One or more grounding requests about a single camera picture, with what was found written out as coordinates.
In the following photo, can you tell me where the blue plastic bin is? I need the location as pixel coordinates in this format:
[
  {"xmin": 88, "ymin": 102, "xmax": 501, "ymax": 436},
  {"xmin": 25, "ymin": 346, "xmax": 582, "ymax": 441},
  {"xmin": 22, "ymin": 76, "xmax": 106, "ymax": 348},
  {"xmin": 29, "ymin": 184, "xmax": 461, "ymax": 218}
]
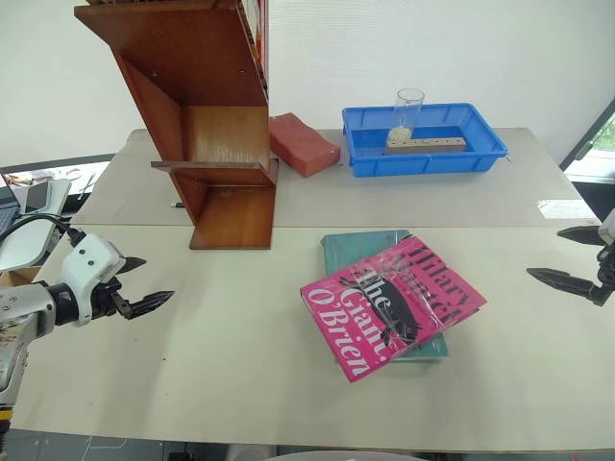
[{"xmin": 341, "ymin": 101, "xmax": 510, "ymax": 180}]

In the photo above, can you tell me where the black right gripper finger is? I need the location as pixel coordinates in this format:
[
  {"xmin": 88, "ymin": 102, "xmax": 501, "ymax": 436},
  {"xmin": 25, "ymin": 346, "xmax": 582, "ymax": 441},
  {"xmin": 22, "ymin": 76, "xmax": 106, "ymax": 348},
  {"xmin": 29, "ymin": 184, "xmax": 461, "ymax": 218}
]
[
  {"xmin": 556, "ymin": 224, "xmax": 603, "ymax": 247},
  {"xmin": 526, "ymin": 266, "xmax": 601, "ymax": 302}
]

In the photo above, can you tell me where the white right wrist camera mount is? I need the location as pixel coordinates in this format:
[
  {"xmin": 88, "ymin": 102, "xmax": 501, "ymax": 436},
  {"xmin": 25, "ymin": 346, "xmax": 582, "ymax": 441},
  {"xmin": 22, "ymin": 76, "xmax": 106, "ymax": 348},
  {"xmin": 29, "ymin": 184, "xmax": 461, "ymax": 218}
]
[{"xmin": 597, "ymin": 207, "xmax": 615, "ymax": 247}]

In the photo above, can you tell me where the red brick block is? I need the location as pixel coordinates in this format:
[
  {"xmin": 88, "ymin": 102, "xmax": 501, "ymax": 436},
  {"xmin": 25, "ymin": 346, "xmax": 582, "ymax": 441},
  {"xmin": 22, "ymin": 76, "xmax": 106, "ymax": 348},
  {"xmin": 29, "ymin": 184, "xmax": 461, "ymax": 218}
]
[{"xmin": 267, "ymin": 112, "xmax": 342, "ymax": 180}]

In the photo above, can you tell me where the wooden zigzag bookshelf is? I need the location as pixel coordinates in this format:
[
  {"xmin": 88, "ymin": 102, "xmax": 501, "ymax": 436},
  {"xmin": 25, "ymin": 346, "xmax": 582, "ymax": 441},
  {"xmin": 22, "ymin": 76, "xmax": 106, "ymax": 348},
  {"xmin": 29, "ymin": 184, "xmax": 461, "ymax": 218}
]
[{"xmin": 74, "ymin": 0, "xmax": 281, "ymax": 251}]

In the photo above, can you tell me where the clear drinking glass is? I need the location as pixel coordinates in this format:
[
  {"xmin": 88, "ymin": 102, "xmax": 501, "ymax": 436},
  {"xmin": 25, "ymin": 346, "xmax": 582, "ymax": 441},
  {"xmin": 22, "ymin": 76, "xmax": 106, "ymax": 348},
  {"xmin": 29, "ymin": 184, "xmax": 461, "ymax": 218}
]
[{"xmin": 394, "ymin": 87, "xmax": 427, "ymax": 143}]

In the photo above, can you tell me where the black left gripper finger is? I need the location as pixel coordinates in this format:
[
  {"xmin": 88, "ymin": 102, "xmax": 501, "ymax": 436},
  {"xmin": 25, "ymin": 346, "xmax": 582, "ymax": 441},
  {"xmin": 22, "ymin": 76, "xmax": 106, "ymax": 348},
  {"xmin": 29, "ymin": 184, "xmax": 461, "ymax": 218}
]
[
  {"xmin": 119, "ymin": 256, "xmax": 148, "ymax": 277},
  {"xmin": 122, "ymin": 289, "xmax": 176, "ymax": 322}
]

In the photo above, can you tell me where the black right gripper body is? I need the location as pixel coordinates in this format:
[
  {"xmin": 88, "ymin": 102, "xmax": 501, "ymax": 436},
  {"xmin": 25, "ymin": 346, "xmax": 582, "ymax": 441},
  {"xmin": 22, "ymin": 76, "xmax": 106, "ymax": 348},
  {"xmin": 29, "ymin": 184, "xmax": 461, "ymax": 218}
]
[{"xmin": 589, "ymin": 241, "xmax": 615, "ymax": 309}]

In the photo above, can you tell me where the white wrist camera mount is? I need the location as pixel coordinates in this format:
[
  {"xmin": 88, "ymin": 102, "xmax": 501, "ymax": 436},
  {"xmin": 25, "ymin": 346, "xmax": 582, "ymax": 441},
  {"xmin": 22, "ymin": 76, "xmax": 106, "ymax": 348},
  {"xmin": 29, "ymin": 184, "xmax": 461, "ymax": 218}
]
[
  {"xmin": 597, "ymin": 207, "xmax": 615, "ymax": 247},
  {"xmin": 61, "ymin": 231, "xmax": 128, "ymax": 328}
]

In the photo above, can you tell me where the teal hardcover book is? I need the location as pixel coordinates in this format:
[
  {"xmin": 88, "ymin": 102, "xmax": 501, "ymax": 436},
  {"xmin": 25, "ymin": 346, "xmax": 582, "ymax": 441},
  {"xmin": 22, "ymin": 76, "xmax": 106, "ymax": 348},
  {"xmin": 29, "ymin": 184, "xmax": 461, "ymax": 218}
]
[{"xmin": 320, "ymin": 230, "xmax": 451, "ymax": 362}]

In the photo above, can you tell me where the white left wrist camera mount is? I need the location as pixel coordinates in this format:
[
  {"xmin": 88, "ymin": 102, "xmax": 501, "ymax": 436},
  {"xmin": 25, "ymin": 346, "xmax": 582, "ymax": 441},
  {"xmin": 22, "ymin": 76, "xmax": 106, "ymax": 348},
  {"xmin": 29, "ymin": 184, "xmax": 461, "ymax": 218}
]
[{"xmin": 61, "ymin": 231, "xmax": 128, "ymax": 328}]

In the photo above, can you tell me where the pink Giant O'Brien book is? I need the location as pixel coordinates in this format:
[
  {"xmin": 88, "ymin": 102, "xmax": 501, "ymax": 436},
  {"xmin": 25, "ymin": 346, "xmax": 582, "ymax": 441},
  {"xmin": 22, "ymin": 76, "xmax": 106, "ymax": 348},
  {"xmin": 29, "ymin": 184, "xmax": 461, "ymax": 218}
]
[{"xmin": 299, "ymin": 235, "xmax": 488, "ymax": 384}]

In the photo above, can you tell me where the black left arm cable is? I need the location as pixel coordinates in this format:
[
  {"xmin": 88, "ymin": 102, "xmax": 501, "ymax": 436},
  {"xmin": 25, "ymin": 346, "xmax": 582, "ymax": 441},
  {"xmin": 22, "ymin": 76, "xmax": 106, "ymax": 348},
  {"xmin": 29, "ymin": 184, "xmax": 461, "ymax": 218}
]
[{"xmin": 0, "ymin": 215, "xmax": 88, "ymax": 247}]

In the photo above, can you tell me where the wooden block with holes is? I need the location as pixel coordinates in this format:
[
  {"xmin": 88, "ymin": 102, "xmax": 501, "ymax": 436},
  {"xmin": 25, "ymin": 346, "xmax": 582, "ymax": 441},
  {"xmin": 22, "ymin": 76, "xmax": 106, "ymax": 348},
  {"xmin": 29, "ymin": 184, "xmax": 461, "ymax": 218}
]
[{"xmin": 383, "ymin": 135, "xmax": 468, "ymax": 157}]

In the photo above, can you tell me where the clear tape strip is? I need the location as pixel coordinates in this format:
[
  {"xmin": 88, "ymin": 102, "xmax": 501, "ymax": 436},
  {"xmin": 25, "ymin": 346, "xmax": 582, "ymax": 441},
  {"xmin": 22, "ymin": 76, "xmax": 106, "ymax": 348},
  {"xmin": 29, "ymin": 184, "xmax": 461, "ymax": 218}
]
[{"xmin": 536, "ymin": 198, "xmax": 586, "ymax": 221}]

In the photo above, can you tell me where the white tablet device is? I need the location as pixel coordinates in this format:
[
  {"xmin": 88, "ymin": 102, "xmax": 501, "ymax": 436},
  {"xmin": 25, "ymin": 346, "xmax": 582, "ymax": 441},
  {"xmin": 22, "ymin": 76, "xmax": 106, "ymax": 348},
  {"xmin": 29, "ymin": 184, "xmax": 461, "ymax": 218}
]
[{"xmin": 22, "ymin": 178, "xmax": 73, "ymax": 215}]

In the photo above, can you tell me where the grey laptop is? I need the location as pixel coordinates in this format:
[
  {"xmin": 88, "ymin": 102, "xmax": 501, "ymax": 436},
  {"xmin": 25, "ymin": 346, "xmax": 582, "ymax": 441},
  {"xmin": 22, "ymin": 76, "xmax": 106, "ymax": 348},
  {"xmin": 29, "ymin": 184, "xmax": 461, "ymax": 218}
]
[{"xmin": 0, "ymin": 171, "xmax": 24, "ymax": 237}]

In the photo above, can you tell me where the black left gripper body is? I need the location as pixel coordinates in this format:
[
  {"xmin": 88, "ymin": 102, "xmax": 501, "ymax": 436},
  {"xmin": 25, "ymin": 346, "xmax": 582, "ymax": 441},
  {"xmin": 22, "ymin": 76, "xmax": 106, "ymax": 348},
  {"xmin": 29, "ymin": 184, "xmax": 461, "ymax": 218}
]
[{"xmin": 89, "ymin": 276, "xmax": 132, "ymax": 322}]

